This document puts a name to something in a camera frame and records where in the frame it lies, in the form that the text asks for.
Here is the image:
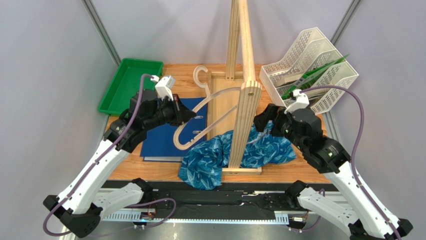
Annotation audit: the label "green folder in rack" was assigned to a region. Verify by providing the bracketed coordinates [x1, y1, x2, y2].
[280, 54, 350, 100]

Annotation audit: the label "wooden clothes hanger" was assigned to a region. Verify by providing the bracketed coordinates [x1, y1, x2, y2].
[173, 65, 242, 151]

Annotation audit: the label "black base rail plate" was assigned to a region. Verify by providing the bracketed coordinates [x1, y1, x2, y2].
[96, 180, 334, 226]

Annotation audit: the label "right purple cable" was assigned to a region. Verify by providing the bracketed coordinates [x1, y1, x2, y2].
[299, 85, 405, 240]

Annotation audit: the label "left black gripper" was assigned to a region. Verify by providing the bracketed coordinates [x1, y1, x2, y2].
[143, 93, 197, 131]

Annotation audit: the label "purple cable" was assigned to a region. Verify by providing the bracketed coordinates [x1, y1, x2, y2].
[299, 85, 405, 240]
[42, 73, 177, 237]

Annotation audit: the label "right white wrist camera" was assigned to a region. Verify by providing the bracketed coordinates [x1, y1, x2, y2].
[284, 89, 310, 114]

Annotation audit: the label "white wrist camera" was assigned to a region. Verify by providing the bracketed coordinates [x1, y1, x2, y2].
[284, 89, 310, 114]
[150, 75, 176, 101]

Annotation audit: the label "white plastic file rack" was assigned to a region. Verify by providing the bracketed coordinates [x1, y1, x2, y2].
[259, 27, 359, 114]

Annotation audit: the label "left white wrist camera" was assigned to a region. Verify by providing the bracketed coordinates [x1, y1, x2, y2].
[150, 75, 176, 101]

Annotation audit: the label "blue ring binder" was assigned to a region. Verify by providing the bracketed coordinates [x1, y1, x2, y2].
[139, 105, 208, 163]

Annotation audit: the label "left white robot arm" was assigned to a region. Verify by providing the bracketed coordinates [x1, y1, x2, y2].
[43, 89, 197, 238]

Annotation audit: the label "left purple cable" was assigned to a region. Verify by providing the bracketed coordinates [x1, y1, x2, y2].
[42, 73, 177, 237]

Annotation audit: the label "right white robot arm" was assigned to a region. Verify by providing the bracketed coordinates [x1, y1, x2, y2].
[253, 103, 414, 240]

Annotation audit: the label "wooden hanger stand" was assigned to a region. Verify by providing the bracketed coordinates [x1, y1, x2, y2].
[207, 0, 262, 176]

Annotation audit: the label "blue patterned shorts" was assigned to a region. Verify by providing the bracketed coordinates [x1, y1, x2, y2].
[177, 120, 298, 191]

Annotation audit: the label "beige hangers in rack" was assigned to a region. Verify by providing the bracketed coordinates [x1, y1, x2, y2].
[301, 86, 332, 108]

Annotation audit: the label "green plastic tray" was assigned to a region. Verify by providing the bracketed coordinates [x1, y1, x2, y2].
[98, 58, 164, 116]

